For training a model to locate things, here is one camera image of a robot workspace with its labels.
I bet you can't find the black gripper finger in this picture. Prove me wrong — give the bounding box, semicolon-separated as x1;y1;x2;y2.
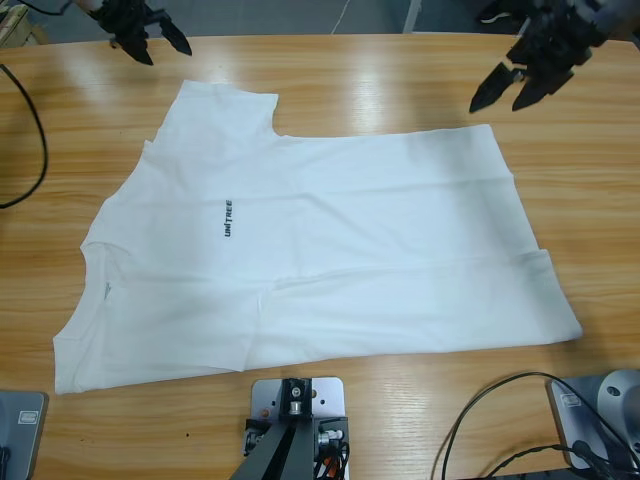
511;69;575;113
148;10;194;57
468;62;522;114
108;30;155;68

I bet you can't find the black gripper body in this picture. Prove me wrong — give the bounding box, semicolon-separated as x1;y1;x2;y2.
503;0;610;79
91;0;162;42

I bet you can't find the white T-shirt with black logo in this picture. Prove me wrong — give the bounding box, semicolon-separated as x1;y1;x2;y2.
51;78;585;396

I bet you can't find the white table leg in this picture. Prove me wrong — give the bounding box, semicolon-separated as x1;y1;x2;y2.
402;0;422;34

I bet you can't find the wooden pallet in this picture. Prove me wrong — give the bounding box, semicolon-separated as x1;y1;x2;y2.
0;4;49;49

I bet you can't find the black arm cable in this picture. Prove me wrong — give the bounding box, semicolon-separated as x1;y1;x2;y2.
0;0;50;209

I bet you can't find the white floor cable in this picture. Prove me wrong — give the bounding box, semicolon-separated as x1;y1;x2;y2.
332;0;352;36

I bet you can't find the black cable on table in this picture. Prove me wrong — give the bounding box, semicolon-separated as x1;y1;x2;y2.
433;370;640;480

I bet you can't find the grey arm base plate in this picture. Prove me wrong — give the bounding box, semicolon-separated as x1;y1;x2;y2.
0;390;50;480
545;368;640;471

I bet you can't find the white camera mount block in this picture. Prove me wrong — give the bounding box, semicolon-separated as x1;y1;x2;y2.
242;377;351;480

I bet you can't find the thin twisted black cable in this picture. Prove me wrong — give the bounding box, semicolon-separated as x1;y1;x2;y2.
487;443;581;476

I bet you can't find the orange and black cable bundle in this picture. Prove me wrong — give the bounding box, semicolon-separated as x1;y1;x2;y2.
313;442;352;480

